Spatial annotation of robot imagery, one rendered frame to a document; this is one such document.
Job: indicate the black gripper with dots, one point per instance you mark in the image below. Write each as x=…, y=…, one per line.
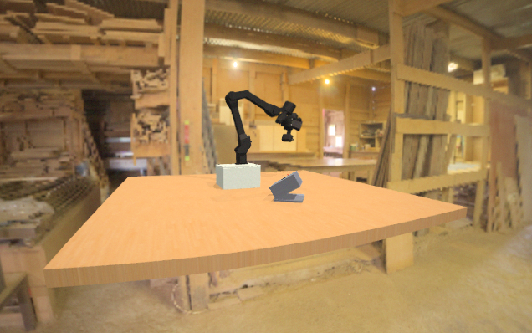
x=288, y=137

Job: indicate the grey sloped panel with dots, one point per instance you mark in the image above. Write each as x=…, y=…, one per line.
x=282, y=188

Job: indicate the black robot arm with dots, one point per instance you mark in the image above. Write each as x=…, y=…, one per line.
x=272, y=111

